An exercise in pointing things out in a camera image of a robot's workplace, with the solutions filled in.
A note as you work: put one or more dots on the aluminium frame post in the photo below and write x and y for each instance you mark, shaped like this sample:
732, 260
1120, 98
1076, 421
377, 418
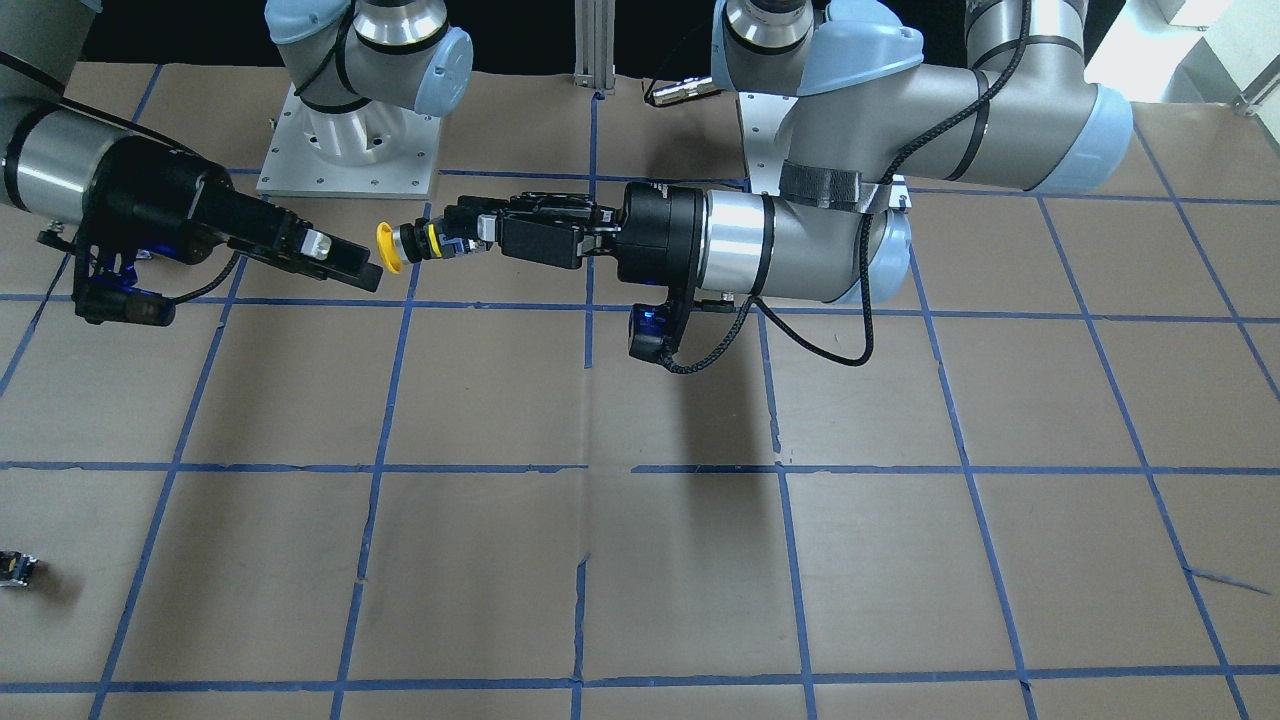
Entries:
595, 21

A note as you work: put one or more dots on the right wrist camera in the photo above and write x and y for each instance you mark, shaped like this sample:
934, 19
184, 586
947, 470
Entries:
104, 283

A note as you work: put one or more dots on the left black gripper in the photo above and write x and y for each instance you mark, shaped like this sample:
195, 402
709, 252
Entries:
661, 234

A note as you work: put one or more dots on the yellow push button switch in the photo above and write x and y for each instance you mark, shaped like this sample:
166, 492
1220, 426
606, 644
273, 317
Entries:
409, 243

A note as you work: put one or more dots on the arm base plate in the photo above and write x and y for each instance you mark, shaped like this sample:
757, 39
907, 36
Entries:
375, 152
767, 124

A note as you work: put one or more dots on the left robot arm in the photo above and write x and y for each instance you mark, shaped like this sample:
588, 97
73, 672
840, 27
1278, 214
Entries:
867, 106

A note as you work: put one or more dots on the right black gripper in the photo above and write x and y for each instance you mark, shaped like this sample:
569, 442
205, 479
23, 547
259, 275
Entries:
165, 208

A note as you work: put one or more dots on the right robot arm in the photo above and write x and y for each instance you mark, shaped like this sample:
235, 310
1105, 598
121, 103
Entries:
52, 145

